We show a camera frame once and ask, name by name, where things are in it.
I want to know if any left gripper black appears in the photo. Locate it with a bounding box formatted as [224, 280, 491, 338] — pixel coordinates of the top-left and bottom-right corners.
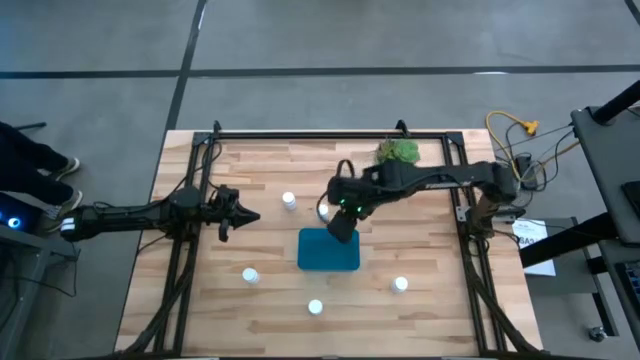
[202, 184, 262, 244]

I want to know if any teal plastic basket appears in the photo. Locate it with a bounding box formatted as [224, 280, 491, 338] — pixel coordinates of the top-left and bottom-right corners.
[297, 227, 361, 272]

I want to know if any green plant in patterned pot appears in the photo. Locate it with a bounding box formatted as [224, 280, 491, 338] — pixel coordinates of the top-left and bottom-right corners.
[374, 138, 421, 166]

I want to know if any person's shoe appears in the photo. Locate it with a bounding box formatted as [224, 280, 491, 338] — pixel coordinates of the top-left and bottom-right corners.
[43, 188, 84, 234]
[48, 157, 81, 182]

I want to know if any black power adapter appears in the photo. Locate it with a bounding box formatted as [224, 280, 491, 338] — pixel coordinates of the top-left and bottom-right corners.
[515, 153, 539, 191]

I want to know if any white printed paper sheet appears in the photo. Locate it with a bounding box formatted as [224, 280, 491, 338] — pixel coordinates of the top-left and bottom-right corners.
[511, 218, 557, 277]

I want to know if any black stand leg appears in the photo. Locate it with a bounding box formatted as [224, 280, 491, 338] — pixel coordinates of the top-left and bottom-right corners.
[518, 212, 621, 269]

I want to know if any grey metal stand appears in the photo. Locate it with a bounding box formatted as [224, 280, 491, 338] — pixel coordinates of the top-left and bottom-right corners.
[0, 224, 81, 360]

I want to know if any person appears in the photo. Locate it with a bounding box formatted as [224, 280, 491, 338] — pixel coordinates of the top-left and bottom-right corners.
[0, 121, 76, 211]

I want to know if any black device with blue light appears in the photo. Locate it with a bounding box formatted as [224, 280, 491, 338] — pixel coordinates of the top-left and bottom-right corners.
[0, 192, 42, 236]

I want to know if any grey desk top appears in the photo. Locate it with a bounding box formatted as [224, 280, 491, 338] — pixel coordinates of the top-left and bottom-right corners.
[570, 104, 640, 246]

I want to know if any black round pole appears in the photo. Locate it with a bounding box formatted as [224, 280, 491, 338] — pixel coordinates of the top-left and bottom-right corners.
[592, 79, 640, 126]

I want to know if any black aluminium rig frame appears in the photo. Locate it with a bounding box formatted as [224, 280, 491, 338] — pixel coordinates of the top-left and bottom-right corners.
[127, 119, 546, 359]

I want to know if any yellow extension cable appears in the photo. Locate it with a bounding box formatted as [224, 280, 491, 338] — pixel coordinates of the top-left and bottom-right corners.
[485, 110, 582, 174]

